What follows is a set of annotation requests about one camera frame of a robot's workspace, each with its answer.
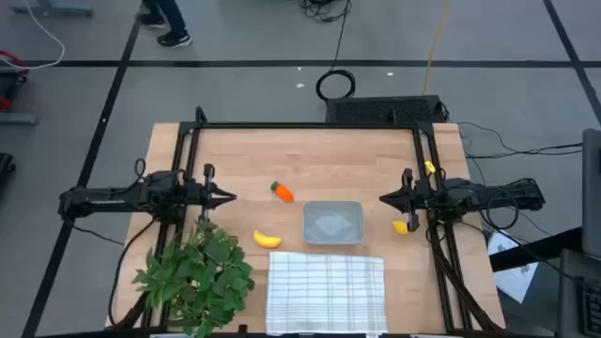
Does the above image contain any black left wrist camera cable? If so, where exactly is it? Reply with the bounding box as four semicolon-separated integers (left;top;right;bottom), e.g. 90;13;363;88
133;158;187;187

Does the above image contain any white paper sheet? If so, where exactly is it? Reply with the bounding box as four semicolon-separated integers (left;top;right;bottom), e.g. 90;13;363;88
486;228;540;305

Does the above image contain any person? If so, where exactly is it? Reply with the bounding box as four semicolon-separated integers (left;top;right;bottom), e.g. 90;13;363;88
139;0;193;50

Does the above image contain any yellow cable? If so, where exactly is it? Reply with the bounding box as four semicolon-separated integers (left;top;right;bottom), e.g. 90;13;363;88
421;0;453;97

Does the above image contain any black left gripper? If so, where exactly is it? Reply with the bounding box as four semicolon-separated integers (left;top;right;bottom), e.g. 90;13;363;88
185;162;238;223

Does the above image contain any white cable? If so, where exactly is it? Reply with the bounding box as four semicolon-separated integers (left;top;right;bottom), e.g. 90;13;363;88
0;0;67;71

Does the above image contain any black metal table frame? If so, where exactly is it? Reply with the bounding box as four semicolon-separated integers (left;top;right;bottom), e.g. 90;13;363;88
140;105;506;335

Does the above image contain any thin black cable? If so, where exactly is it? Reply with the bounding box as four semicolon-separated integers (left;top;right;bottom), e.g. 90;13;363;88
457;120;583;161

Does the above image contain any coiled black cable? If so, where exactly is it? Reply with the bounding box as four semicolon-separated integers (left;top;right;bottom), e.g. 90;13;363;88
315;0;357;102

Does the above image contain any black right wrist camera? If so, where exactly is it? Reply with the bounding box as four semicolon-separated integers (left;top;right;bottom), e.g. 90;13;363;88
417;185;436;207

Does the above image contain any grey metal stand base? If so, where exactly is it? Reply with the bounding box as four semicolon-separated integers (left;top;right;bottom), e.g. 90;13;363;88
8;0;95;18

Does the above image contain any red and grey cart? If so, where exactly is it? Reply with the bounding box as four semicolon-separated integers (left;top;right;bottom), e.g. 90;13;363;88
0;49;38;127

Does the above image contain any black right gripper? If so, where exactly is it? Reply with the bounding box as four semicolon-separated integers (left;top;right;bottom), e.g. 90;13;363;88
378;167;438;234

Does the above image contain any grey plastic tupperware container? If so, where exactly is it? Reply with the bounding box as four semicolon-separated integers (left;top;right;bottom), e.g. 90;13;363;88
302;200;365;246

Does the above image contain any looped black right arm cable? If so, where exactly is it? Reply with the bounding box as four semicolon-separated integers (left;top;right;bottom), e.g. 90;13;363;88
483;177;583;283

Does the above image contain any black computer case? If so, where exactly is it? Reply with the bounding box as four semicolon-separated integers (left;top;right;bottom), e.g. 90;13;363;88
325;95;450;125

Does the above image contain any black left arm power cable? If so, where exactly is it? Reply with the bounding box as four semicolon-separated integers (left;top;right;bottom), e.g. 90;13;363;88
107;218;159;330

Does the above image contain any white checked cloth towel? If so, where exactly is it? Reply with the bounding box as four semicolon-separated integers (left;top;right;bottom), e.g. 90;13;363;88
265;251;389;335

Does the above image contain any tangled black cable bundle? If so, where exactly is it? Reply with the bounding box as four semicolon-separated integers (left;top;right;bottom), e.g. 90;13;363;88
298;0;353;23

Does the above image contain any yellow toy banana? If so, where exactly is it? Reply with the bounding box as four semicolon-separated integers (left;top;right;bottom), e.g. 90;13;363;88
253;229;284;250

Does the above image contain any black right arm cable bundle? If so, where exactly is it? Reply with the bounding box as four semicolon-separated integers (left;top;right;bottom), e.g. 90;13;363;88
424;208;506;332

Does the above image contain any orange toy carrot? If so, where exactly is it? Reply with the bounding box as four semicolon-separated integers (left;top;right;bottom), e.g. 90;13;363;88
270;180;296;204

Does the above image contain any green artificial leafy plant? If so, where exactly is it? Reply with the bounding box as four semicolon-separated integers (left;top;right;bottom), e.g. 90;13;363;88
131;218;256;338

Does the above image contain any black metal beam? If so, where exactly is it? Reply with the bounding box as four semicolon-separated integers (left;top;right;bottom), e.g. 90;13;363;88
487;226;583;273

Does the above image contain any dark grey computer tower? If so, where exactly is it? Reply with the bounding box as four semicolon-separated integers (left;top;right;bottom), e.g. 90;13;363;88
557;248;601;338

